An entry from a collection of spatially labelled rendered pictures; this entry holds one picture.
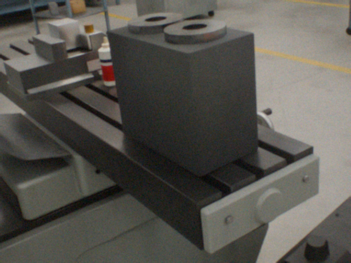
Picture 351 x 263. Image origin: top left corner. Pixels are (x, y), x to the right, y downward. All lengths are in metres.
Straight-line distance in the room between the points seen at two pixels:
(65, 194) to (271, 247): 1.17
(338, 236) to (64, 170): 0.61
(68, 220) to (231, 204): 0.50
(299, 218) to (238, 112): 1.53
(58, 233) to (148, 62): 0.50
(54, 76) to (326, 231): 0.70
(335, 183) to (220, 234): 1.81
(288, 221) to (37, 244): 1.35
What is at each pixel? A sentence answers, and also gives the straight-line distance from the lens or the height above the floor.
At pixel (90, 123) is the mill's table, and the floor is 0.92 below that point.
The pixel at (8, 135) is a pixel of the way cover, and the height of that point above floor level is 0.87.
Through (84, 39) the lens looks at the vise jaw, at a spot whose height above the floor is 1.02.
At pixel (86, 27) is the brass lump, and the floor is 1.05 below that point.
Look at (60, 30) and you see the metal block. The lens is 1.17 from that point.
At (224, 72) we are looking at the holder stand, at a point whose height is 1.07.
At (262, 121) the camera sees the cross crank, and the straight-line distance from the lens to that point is 1.52.
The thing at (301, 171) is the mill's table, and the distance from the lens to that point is 0.76.
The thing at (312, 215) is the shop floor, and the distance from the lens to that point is 2.24.
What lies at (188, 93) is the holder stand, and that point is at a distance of 0.66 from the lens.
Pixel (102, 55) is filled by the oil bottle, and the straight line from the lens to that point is 1.11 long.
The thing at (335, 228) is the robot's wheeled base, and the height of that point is 0.59.
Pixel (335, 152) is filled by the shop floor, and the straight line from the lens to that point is 2.75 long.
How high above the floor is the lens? 1.29
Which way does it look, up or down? 25 degrees down
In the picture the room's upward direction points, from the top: 7 degrees counter-clockwise
